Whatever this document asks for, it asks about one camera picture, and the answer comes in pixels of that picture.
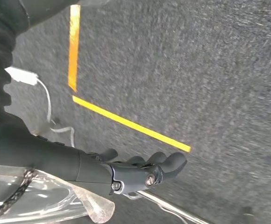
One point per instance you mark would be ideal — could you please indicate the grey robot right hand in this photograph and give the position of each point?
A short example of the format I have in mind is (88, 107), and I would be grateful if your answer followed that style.
(44, 157)

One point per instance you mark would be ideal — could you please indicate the clear plastic cover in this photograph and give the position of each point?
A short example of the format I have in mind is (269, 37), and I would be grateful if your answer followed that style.
(56, 201)

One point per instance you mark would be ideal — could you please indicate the white power strip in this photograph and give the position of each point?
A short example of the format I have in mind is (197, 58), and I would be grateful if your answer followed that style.
(20, 75)

